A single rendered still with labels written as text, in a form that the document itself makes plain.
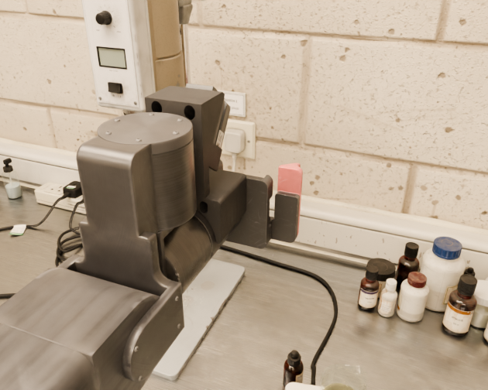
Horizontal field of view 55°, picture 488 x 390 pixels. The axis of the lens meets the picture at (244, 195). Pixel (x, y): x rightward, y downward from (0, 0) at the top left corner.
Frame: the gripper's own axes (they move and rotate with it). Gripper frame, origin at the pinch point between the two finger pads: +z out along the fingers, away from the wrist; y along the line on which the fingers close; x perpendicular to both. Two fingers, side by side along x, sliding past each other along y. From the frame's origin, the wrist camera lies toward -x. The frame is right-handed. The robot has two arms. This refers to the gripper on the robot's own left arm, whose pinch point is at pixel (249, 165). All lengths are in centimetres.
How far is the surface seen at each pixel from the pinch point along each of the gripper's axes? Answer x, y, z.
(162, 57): -6.3, 18.8, 15.3
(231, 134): 15, 22, 45
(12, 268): 40, 59, 15
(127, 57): -7.2, 20.5, 9.7
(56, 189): 36, 69, 40
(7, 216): 40, 76, 30
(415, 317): 39, -20, 30
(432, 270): 31, -22, 34
